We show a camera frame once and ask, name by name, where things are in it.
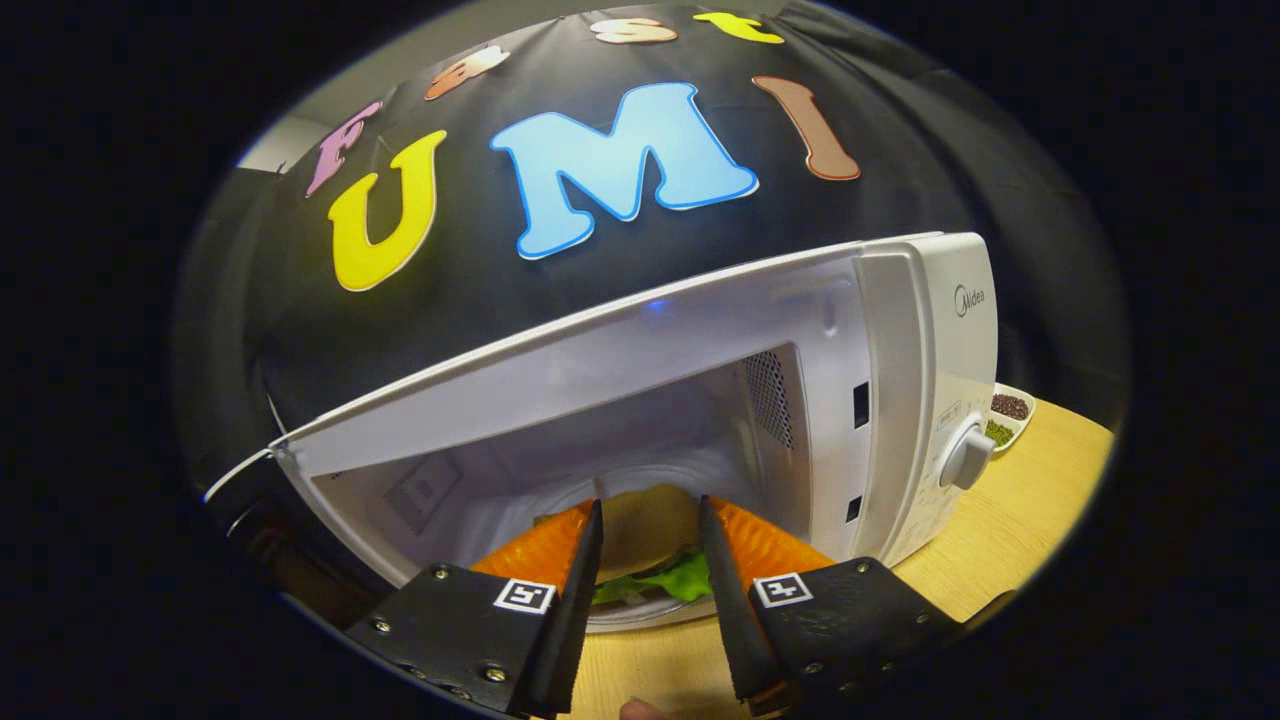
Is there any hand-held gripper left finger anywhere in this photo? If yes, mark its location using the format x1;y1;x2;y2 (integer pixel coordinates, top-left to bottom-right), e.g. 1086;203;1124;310
345;498;606;719

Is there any brown bread lettuce sandwich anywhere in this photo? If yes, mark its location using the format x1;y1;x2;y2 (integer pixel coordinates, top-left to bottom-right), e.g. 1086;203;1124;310
535;485;713;606

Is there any white sectioned plate of beans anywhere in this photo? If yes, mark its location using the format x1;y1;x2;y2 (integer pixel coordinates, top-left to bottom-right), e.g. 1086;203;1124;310
985;383;1037;453

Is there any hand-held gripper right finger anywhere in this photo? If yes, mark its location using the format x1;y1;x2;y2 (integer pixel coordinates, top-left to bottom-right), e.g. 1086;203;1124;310
697;495;966;716

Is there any white microwave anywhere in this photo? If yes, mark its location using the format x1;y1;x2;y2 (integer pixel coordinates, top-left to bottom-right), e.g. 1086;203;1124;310
205;232;999;633

